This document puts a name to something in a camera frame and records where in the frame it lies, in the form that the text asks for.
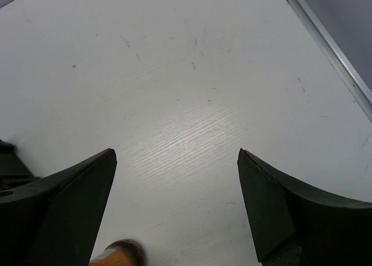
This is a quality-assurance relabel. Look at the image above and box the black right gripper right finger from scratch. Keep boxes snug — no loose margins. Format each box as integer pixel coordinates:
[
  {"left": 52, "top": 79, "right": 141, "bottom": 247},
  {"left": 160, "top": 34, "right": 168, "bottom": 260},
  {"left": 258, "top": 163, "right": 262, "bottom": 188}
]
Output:
[{"left": 237, "top": 149, "right": 371, "bottom": 265}]

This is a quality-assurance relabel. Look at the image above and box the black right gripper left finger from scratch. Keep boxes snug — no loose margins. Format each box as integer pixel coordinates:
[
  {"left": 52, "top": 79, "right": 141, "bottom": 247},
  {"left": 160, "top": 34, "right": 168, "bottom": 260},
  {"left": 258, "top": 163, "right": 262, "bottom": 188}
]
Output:
[{"left": 1, "top": 149, "right": 117, "bottom": 265}]

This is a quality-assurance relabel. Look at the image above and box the red-lid sauce jar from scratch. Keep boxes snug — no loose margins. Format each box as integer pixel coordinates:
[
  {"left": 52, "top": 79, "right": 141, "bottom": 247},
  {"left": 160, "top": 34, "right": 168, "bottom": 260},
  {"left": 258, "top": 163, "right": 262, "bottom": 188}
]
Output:
[{"left": 88, "top": 239, "right": 148, "bottom": 266}]

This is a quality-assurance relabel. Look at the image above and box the black three-compartment tray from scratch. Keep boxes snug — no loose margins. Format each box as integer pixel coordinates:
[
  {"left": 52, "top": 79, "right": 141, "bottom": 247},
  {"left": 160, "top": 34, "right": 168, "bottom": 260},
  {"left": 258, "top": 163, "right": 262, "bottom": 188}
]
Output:
[{"left": 1, "top": 141, "right": 39, "bottom": 192}]

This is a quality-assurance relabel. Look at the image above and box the aluminium table edge rail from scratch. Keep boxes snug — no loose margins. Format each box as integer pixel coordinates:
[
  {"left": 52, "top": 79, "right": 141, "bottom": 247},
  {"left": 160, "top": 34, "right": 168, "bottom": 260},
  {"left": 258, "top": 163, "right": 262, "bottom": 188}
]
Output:
[{"left": 286, "top": 0, "right": 371, "bottom": 118}]

